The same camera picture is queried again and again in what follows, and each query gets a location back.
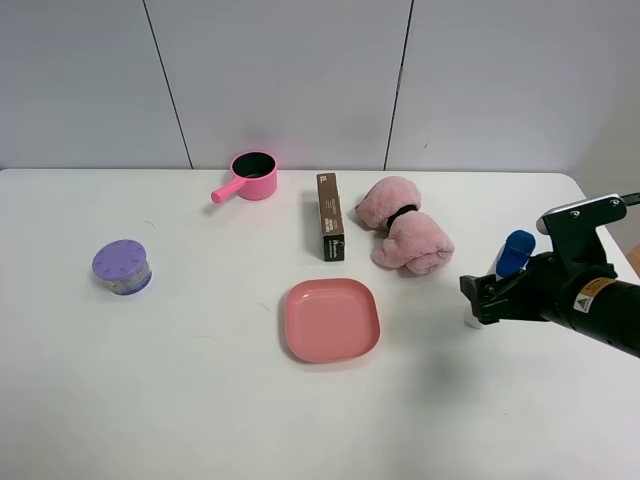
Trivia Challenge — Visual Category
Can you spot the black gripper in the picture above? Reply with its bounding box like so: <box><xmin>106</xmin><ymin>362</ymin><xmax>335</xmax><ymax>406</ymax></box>
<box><xmin>459</xmin><ymin>253</ymin><xmax>616</xmax><ymax>331</ymax></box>

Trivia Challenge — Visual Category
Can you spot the white blue shampoo bottle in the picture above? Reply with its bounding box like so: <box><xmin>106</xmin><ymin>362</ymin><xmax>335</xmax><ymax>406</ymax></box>
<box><xmin>460</xmin><ymin>230</ymin><xmax>536</xmax><ymax>330</ymax></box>

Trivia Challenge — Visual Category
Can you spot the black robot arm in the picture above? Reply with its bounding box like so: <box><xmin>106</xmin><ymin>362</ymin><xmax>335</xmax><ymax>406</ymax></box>
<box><xmin>459</xmin><ymin>252</ymin><xmax>639</xmax><ymax>357</ymax></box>

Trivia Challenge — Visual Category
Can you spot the pink rolled plush towel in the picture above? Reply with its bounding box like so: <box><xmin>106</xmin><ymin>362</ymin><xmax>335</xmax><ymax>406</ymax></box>
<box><xmin>355</xmin><ymin>176</ymin><xmax>455</xmax><ymax>276</ymax></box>

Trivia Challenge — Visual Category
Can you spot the pink square plate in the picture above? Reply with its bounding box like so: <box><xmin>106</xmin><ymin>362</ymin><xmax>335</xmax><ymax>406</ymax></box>
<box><xmin>283</xmin><ymin>278</ymin><xmax>381</xmax><ymax>363</ymax></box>

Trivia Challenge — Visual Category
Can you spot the brown rectangular carton box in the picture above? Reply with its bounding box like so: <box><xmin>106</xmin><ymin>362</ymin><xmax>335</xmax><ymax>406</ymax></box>
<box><xmin>316</xmin><ymin>173</ymin><xmax>345</xmax><ymax>262</ymax></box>

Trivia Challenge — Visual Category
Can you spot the pink toy saucepan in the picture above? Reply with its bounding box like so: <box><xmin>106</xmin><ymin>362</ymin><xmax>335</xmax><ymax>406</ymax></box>
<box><xmin>210</xmin><ymin>151</ymin><xmax>278</xmax><ymax>204</ymax></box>

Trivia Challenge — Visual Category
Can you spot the purple lidded round container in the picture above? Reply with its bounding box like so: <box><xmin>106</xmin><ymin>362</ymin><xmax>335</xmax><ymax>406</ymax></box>
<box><xmin>92</xmin><ymin>239</ymin><xmax>152</xmax><ymax>296</ymax></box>

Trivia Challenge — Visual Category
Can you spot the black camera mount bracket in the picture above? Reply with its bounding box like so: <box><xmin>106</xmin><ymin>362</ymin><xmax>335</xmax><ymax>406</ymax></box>
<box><xmin>536</xmin><ymin>193</ymin><xmax>639</xmax><ymax>269</ymax></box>

